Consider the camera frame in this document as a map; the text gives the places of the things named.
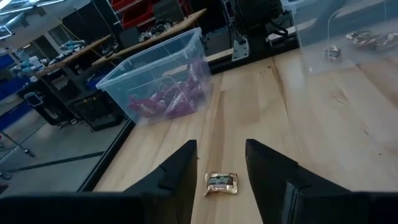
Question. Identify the black computer tower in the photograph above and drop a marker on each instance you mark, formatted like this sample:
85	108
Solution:
49	105
99	110

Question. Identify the blue bin shelving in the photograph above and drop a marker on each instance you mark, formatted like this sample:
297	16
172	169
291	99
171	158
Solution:
12	87

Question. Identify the red bin shelving rack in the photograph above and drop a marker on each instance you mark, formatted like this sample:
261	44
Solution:
133	12

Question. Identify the wooden workbench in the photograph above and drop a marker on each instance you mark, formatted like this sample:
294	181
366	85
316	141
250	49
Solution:
74	56
174	29

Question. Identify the large clear plastic bin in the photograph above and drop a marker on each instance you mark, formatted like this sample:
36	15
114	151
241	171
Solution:
342	18

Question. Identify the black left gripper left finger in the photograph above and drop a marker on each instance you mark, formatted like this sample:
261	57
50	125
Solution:
140	208

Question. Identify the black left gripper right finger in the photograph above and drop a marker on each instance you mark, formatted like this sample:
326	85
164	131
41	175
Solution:
311	208

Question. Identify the small clear plastic bin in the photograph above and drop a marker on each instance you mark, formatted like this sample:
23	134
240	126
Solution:
140	71

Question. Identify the long ceiling light rail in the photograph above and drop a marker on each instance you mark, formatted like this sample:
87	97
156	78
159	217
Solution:
31	4

